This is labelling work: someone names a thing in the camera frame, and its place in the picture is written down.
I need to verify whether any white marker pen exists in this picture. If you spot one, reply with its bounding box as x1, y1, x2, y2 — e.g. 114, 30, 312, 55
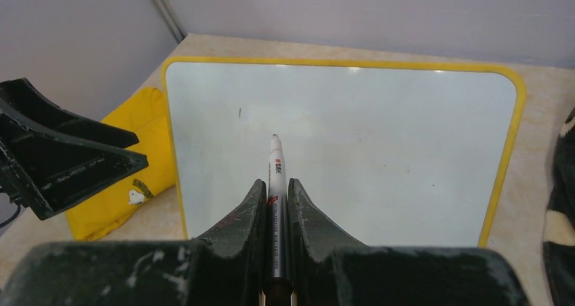
263, 134, 293, 305

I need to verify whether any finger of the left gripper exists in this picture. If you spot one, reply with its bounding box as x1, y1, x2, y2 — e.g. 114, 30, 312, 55
1, 78, 139, 149
1, 113, 148, 220

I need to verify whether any yellow cloth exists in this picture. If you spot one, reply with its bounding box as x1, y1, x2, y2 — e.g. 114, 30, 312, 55
66, 86, 177, 242

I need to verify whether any yellow framed whiteboard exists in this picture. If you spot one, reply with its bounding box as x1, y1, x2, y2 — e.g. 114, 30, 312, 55
161, 57, 527, 247

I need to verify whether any aluminium corner post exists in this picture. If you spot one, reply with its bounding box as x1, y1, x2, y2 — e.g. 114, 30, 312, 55
151, 0, 187, 43

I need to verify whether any black floral pillow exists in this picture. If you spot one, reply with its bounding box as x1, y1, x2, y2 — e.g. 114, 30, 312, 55
542, 111, 574, 305

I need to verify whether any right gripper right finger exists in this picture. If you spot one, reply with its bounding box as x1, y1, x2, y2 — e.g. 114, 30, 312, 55
288, 178, 529, 305

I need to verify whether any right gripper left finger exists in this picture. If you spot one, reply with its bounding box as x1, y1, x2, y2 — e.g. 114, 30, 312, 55
1, 180, 266, 305

